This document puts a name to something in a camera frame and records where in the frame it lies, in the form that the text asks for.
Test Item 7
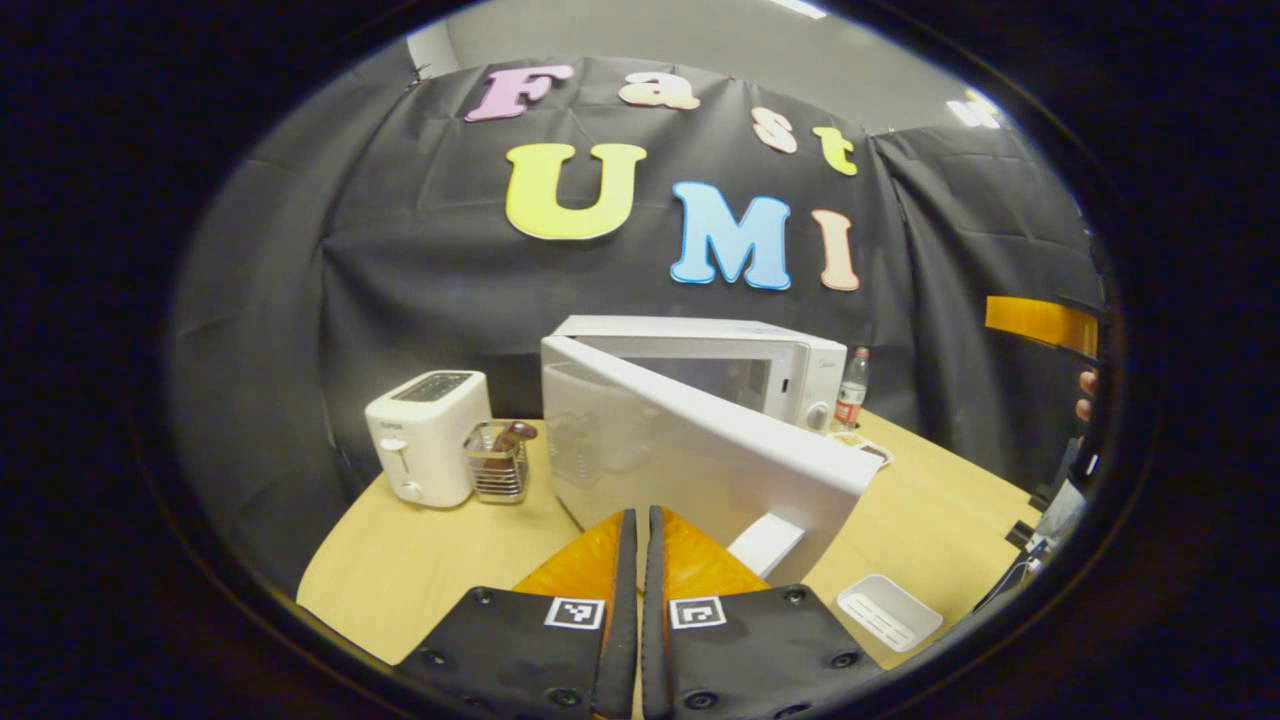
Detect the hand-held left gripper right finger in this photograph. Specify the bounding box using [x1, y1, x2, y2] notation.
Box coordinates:
[640, 505, 886, 720]

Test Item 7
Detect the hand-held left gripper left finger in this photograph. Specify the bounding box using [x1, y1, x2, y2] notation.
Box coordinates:
[395, 508, 639, 720]

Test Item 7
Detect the white microwave oven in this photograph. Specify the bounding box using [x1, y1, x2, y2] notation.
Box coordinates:
[540, 315, 886, 586]

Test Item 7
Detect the clear bottle with red label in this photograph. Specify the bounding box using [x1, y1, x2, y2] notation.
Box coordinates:
[833, 347, 871, 433]

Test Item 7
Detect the white divided dish of beans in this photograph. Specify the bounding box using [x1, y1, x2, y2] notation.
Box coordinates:
[828, 430, 894, 467]

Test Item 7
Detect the small ceiling light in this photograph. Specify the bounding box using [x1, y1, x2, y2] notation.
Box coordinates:
[945, 88, 1003, 131]

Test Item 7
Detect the small white plastic tray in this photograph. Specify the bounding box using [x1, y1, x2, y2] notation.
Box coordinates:
[836, 573, 944, 654]

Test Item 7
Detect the white toaster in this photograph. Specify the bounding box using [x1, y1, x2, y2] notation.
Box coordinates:
[364, 370, 492, 508]

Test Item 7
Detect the black backdrop cloth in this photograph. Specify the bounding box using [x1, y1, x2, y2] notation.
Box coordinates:
[165, 55, 1111, 581]

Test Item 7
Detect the metal wire basket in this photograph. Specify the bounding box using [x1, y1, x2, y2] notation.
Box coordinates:
[463, 420, 531, 505]

